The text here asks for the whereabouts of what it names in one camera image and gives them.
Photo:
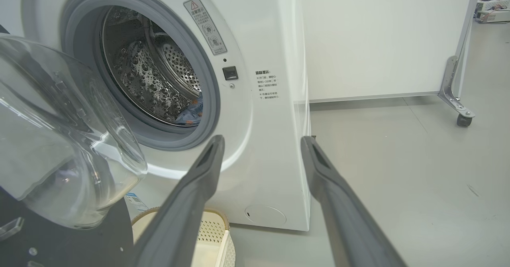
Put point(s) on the black printed text label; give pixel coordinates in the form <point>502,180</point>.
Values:
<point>267,85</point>

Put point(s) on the steel perforated washer drum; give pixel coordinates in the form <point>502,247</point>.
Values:
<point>147,67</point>

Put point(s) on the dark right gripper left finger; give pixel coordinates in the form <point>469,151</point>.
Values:
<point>187,211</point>

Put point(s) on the cream perforated laundry basket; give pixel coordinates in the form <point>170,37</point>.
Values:
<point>211,235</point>

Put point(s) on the white front-load washing machine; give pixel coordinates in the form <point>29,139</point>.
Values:
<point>263,159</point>

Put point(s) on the black door latch socket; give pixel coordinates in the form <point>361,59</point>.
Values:
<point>230,73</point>

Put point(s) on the grey warning sticker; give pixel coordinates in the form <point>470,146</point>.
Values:
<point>205,26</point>

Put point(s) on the black-rimmed glass washer door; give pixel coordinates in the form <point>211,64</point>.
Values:
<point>48,159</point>

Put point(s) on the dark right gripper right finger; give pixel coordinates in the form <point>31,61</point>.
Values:
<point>342,219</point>

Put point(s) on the blue cartoon print garment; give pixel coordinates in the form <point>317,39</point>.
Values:
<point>193,113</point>

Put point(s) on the grey rubber door gasket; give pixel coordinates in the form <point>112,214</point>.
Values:
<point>209,99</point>

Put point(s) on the metal divider foot with caster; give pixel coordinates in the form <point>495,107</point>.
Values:
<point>452,91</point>

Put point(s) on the white electronic equipment boxes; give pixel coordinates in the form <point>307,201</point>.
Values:
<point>494,12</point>

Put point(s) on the white room divider panel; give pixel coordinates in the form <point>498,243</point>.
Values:
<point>378,40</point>

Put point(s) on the blue energy label sticker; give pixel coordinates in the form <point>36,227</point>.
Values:
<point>136,202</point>

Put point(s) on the round white filter cover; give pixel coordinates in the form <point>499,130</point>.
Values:
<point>265,215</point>

